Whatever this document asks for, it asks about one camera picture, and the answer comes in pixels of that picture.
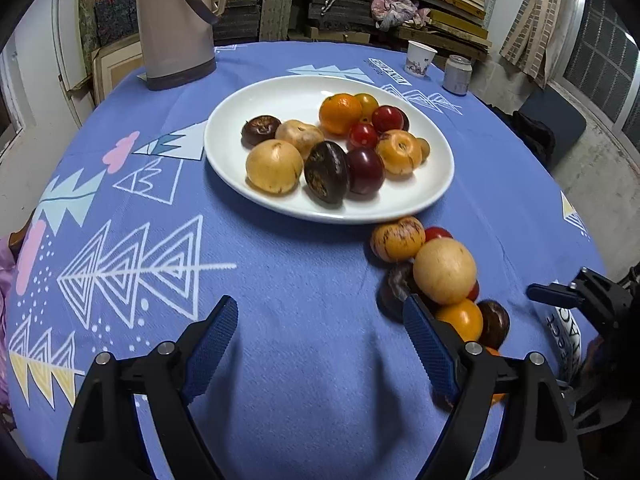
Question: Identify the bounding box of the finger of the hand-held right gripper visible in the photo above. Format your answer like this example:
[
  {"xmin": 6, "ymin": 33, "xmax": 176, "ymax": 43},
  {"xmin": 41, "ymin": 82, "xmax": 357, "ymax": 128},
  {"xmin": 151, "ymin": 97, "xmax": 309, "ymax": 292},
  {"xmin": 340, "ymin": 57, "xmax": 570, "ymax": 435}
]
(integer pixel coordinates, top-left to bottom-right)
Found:
[{"xmin": 526, "ymin": 280, "xmax": 586, "ymax": 311}]

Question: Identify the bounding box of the dark patterned panel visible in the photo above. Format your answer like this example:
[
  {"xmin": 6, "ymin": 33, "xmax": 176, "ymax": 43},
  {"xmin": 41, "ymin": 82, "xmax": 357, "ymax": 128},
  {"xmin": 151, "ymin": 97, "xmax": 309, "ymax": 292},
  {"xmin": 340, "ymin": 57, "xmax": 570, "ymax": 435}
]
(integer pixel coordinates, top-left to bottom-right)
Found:
[{"xmin": 92, "ymin": 0, "xmax": 138, "ymax": 48}]

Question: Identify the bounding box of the yellow orange tomato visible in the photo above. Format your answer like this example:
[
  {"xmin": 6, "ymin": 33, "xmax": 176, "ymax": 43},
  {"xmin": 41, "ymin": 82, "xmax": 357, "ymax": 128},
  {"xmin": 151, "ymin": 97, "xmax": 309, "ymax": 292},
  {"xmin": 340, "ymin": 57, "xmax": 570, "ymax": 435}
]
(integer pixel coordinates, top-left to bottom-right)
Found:
[{"xmin": 354, "ymin": 93, "xmax": 379, "ymax": 118}]

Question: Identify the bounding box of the pink crumpled cloth bundle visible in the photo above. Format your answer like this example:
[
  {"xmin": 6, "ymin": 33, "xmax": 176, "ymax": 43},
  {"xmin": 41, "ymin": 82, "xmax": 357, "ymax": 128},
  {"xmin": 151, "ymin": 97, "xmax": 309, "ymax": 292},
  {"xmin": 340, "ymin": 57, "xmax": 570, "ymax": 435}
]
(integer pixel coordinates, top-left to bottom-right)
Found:
[{"xmin": 370, "ymin": 0, "xmax": 431, "ymax": 31}]

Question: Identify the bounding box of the brick pattern sheet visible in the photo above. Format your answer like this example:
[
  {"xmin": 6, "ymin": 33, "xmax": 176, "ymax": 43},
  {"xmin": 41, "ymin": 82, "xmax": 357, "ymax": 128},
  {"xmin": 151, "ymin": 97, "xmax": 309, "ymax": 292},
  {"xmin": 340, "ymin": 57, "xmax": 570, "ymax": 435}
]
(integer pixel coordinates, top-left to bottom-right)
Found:
[{"xmin": 500, "ymin": 0, "xmax": 576, "ymax": 88}]

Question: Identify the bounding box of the round tan pear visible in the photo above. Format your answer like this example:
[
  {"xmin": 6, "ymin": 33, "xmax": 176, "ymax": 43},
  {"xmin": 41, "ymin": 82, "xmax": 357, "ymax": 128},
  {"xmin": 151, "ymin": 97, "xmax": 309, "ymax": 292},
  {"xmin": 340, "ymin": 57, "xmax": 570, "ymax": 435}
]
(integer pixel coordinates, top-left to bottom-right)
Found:
[{"xmin": 413, "ymin": 238, "xmax": 478, "ymax": 306}]

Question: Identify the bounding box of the white door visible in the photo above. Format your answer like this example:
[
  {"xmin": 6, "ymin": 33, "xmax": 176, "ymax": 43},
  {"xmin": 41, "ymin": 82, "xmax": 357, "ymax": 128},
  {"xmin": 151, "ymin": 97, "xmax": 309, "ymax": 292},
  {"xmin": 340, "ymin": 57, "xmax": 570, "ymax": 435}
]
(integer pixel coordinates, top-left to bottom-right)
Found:
[{"xmin": 0, "ymin": 0, "xmax": 96, "ymax": 136}]

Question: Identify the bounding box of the dark seat cushion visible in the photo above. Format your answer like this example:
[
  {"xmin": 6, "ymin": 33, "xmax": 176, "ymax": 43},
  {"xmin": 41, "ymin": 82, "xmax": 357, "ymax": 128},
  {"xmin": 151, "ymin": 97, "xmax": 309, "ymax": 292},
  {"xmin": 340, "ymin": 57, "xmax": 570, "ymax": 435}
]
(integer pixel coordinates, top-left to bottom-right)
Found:
[{"xmin": 520, "ymin": 85, "xmax": 587, "ymax": 148}]

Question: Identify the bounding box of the small red tomato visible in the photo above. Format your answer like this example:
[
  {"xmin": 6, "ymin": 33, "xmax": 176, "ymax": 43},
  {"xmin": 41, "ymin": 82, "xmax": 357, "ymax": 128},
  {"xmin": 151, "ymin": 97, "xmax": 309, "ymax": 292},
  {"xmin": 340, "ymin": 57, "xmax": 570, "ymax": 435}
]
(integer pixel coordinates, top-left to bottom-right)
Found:
[{"xmin": 348, "ymin": 122, "xmax": 379, "ymax": 150}]

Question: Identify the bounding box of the silver drink can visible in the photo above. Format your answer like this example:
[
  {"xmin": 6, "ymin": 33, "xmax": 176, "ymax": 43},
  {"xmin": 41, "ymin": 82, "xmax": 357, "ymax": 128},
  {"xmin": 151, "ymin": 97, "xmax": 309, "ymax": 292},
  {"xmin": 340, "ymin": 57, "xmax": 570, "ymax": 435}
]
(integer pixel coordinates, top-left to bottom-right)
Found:
[{"xmin": 442, "ymin": 55, "xmax": 473, "ymax": 96}]

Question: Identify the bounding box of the large round yellow pear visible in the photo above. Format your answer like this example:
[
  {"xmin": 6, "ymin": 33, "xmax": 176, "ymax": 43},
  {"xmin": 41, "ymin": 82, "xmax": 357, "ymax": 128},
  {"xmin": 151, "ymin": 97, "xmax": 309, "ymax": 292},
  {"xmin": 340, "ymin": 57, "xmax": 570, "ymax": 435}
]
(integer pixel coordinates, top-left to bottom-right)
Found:
[{"xmin": 245, "ymin": 139, "xmax": 305, "ymax": 196}]

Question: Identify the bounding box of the lumpy tan pear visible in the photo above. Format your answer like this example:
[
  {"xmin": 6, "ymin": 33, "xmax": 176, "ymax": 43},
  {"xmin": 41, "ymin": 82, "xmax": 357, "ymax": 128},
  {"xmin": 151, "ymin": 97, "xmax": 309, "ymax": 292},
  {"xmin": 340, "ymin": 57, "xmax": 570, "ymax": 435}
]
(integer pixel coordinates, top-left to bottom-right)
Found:
[{"xmin": 275, "ymin": 119, "xmax": 326, "ymax": 161}]

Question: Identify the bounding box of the orange striped pepino melon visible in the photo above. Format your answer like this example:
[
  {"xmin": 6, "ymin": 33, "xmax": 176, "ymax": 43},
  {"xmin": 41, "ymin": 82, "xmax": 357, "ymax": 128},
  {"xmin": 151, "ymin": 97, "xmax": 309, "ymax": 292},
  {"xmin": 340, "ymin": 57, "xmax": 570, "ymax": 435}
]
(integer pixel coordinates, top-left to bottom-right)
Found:
[
  {"xmin": 375, "ymin": 129, "xmax": 423, "ymax": 177},
  {"xmin": 370, "ymin": 216, "xmax": 427, "ymax": 263}
]

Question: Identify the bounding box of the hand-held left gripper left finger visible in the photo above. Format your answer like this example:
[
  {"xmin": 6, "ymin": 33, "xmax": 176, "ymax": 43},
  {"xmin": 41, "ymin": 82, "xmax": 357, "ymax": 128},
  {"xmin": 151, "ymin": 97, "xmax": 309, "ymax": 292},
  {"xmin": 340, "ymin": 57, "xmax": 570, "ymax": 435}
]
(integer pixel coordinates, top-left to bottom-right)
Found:
[{"xmin": 57, "ymin": 295, "xmax": 240, "ymax": 480}]

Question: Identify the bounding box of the dark brown water chestnut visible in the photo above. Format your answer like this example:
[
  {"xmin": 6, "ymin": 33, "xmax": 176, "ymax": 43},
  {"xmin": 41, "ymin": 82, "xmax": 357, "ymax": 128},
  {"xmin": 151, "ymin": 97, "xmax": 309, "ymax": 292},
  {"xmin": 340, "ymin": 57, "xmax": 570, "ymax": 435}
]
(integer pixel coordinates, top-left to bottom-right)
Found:
[
  {"xmin": 241, "ymin": 115, "xmax": 282, "ymax": 148},
  {"xmin": 476, "ymin": 300, "xmax": 511, "ymax": 348}
]

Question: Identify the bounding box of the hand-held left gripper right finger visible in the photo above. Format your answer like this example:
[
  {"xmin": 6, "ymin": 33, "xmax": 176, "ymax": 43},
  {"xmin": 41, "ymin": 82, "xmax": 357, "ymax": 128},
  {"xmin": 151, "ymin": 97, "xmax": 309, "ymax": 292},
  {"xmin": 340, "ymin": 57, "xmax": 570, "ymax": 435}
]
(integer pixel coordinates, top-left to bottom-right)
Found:
[{"xmin": 402, "ymin": 294, "xmax": 586, "ymax": 480}]

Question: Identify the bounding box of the shelf with stacked boards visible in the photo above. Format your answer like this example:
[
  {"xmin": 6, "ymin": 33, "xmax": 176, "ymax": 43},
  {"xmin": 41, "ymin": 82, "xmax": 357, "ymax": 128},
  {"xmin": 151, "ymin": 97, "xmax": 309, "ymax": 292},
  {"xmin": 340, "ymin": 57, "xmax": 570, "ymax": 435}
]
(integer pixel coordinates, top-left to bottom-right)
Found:
[{"xmin": 210, "ymin": 0, "xmax": 501, "ymax": 61}]

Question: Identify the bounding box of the window with metal grille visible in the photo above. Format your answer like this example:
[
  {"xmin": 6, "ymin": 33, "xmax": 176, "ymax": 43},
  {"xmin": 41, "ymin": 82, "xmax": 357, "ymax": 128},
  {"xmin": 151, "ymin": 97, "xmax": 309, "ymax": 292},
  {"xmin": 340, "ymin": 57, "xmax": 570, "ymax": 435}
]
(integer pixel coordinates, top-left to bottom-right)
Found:
[{"xmin": 560, "ymin": 0, "xmax": 640, "ymax": 131}]

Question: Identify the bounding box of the white paper cup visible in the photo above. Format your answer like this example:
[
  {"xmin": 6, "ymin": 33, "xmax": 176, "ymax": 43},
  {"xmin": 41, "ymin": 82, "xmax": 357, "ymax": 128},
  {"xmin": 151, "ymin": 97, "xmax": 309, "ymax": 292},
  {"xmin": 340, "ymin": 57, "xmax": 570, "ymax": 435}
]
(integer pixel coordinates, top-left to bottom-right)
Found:
[{"xmin": 405, "ymin": 40, "xmax": 437, "ymax": 78}]

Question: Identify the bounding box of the dark brown wrinkled fruit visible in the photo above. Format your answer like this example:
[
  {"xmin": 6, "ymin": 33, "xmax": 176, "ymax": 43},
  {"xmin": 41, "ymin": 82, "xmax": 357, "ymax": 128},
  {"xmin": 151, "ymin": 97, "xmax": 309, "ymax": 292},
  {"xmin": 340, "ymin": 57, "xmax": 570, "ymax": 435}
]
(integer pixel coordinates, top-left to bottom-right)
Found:
[{"xmin": 377, "ymin": 261, "xmax": 436, "ymax": 321}]

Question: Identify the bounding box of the white oval plate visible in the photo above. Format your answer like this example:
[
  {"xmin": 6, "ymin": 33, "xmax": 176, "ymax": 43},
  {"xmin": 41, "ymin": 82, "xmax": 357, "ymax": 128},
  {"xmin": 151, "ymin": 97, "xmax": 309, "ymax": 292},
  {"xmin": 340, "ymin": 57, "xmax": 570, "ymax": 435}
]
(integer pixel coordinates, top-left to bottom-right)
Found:
[{"xmin": 203, "ymin": 75, "xmax": 455, "ymax": 224}]

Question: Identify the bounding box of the black clothing heap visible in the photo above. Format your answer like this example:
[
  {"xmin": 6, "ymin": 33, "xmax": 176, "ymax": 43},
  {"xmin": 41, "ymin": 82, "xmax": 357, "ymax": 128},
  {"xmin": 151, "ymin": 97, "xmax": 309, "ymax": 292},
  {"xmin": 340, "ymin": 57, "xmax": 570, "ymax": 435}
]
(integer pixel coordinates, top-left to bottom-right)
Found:
[{"xmin": 492, "ymin": 107, "xmax": 556, "ymax": 163}]

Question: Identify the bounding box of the wooden chair part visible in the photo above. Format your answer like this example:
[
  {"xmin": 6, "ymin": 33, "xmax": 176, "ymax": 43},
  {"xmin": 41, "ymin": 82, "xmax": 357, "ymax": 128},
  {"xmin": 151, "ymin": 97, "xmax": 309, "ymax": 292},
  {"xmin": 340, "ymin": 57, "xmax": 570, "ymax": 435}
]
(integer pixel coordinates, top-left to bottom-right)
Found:
[{"xmin": 9, "ymin": 225, "xmax": 38, "ymax": 261}]

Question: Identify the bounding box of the orange mandarin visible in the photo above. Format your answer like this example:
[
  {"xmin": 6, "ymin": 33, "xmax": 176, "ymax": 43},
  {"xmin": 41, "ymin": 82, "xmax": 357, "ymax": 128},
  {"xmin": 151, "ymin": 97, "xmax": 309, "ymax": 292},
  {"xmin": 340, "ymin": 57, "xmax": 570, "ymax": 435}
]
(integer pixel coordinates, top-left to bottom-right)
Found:
[
  {"xmin": 482, "ymin": 346, "xmax": 508, "ymax": 406},
  {"xmin": 319, "ymin": 93, "xmax": 363, "ymax": 136}
]

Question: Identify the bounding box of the beige thermos jug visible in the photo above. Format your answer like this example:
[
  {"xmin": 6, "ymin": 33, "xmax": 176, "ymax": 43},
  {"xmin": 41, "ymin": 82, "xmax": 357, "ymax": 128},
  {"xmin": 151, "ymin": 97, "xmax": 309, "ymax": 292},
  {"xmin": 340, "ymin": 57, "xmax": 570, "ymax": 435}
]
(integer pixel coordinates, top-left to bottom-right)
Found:
[{"xmin": 136, "ymin": 0, "xmax": 221, "ymax": 92}]

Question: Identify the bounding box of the beige framed board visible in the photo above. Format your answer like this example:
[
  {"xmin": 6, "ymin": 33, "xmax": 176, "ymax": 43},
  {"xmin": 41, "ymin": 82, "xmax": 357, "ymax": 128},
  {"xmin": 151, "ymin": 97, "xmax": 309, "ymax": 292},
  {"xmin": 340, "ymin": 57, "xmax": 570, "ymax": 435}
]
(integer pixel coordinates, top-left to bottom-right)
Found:
[{"xmin": 90, "ymin": 37, "xmax": 146, "ymax": 106}]

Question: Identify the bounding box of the blue patterned tablecloth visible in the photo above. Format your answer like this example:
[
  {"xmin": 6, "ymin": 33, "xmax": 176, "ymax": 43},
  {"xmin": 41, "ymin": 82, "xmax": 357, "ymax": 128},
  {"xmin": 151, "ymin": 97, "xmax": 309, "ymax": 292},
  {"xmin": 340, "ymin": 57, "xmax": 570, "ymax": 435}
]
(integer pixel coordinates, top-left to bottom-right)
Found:
[{"xmin": 5, "ymin": 42, "xmax": 608, "ymax": 480}]

